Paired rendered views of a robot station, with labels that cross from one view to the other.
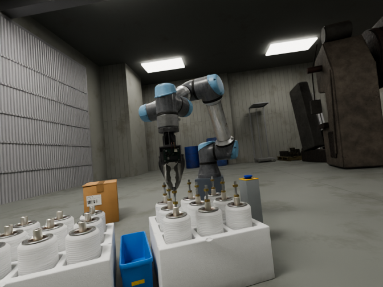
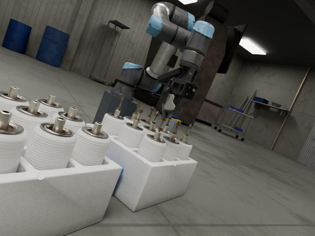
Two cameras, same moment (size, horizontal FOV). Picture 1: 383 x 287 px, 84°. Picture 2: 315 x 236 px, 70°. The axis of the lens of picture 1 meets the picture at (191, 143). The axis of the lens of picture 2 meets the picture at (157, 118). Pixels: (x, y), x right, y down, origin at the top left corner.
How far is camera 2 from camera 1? 0.65 m
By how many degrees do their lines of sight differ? 41
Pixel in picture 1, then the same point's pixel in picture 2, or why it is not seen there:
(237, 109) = (96, 13)
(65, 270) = (94, 172)
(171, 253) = (156, 170)
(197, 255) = (165, 174)
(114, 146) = not seen: outside the picture
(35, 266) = (63, 161)
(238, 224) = (183, 156)
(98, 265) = (115, 171)
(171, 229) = (156, 150)
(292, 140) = not seen: hidden behind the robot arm
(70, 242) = (95, 143)
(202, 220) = (169, 148)
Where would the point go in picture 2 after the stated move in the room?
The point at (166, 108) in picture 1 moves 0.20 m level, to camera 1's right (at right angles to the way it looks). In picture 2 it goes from (204, 49) to (233, 70)
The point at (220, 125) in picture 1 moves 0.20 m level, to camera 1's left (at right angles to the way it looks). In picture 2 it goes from (165, 60) to (138, 46)
